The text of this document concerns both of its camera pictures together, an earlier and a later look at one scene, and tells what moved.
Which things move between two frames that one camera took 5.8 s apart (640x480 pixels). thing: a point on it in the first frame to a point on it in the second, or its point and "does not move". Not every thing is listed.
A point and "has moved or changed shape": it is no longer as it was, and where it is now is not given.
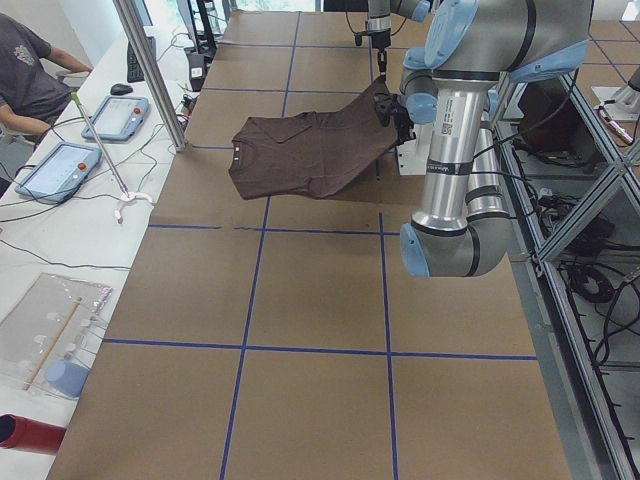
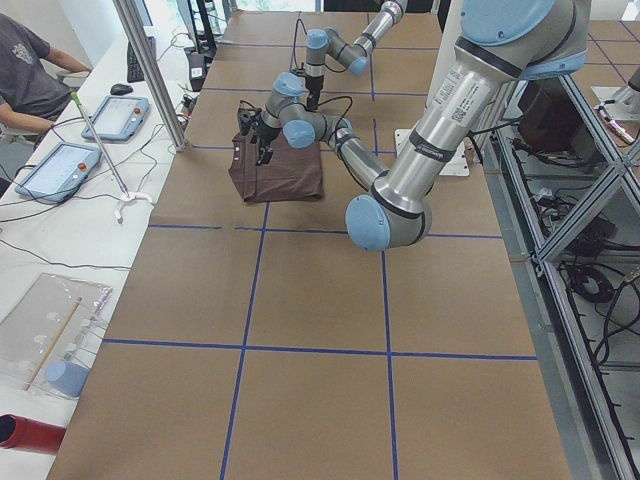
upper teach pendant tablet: (118, 118) does not move
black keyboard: (133, 71) does not move
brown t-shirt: (308, 153) has moved or changed shape
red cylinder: (26, 434) does not move
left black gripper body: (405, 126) to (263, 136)
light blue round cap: (66, 377) does not move
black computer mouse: (120, 89) does not move
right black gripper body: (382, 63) to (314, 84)
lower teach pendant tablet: (60, 172) does not move
